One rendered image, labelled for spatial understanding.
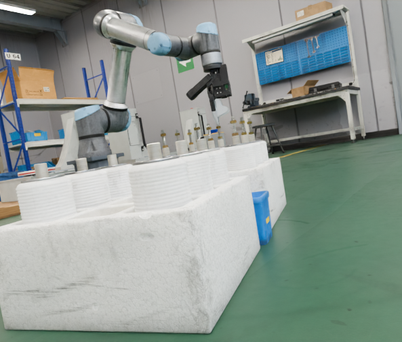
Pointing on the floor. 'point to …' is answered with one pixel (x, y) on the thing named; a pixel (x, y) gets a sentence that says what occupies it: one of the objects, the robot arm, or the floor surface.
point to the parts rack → (19, 104)
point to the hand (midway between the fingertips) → (215, 121)
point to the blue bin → (262, 216)
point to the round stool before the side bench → (268, 134)
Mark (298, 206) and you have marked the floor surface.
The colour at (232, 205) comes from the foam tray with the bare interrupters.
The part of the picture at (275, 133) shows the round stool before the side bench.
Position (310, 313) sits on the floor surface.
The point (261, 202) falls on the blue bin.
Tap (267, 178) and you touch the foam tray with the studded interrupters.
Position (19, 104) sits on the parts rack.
